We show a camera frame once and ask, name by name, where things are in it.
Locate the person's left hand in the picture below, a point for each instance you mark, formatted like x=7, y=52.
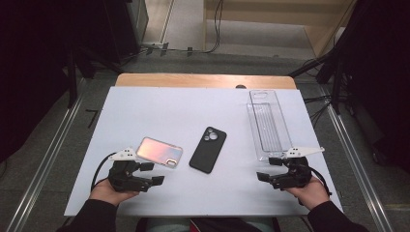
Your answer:
x=104, y=193

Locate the black curtain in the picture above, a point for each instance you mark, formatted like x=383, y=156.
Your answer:
x=32, y=64
x=380, y=80

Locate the wooden table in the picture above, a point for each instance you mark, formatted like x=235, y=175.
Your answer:
x=193, y=80

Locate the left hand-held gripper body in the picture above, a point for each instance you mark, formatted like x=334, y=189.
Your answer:
x=124, y=175

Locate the metal floor rail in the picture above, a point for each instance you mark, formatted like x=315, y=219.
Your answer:
x=361, y=170
x=42, y=167

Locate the clear plastic container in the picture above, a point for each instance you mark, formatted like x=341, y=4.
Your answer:
x=269, y=129

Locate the light wooden platform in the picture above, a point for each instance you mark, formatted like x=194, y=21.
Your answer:
x=257, y=9

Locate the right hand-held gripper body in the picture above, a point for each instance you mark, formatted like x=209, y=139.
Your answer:
x=295, y=175

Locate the black stand leg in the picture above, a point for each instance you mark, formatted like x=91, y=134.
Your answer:
x=336, y=90

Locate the dark cabinet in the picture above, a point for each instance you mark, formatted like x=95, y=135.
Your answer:
x=140, y=19

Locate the black phone case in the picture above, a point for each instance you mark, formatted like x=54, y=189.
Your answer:
x=206, y=154

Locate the person's right hand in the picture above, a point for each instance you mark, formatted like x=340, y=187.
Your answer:
x=311, y=195

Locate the iridescent phone case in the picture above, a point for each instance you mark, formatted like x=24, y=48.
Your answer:
x=158, y=150

